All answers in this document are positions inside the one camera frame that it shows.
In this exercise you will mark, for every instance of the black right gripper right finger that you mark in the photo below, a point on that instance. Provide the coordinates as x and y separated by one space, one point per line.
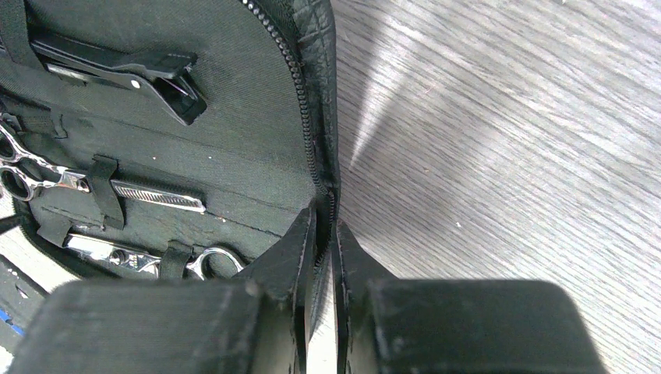
391 325

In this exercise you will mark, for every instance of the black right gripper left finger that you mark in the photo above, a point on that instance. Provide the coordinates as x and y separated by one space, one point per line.
254 322

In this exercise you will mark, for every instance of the silver thinning scissors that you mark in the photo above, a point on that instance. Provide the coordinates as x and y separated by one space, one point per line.
140 261

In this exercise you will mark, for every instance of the black tool pouch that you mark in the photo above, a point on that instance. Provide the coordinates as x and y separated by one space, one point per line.
264 149

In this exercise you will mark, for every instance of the black hair clip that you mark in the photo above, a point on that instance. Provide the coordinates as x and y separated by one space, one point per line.
162 76

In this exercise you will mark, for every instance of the silver hair scissors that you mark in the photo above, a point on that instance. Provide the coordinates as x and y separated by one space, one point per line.
20 185

